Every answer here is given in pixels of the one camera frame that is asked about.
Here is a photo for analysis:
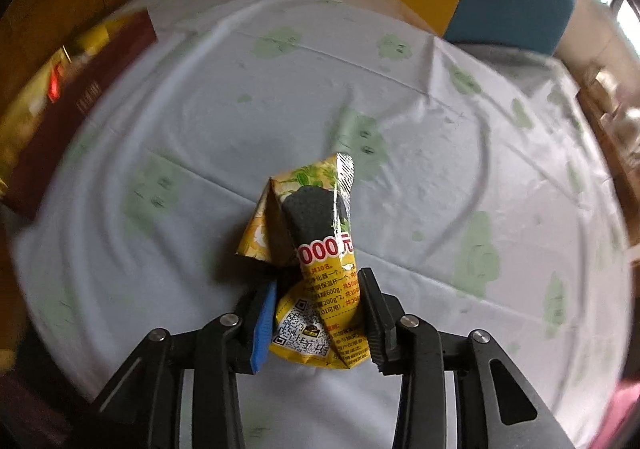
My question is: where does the yellow black snack packet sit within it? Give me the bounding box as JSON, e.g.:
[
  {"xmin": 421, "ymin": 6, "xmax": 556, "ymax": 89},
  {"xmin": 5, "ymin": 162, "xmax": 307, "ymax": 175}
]
[{"xmin": 238, "ymin": 154, "xmax": 370, "ymax": 370}]

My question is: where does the white green-patterned tablecloth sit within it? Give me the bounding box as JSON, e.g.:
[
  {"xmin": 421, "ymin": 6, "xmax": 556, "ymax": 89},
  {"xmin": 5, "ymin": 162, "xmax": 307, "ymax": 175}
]
[{"xmin": 10, "ymin": 0, "xmax": 634, "ymax": 448}]

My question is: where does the gold and maroon tin box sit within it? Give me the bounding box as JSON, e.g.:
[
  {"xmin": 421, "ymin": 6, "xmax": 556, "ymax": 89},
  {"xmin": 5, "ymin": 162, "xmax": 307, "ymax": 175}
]
[{"xmin": 1, "ymin": 9, "xmax": 157, "ymax": 220}]

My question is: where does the wooden side table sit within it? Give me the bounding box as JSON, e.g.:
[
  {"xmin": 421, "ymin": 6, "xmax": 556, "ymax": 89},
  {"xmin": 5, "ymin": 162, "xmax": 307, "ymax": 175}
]
[{"xmin": 574, "ymin": 68, "xmax": 640, "ymax": 230}]

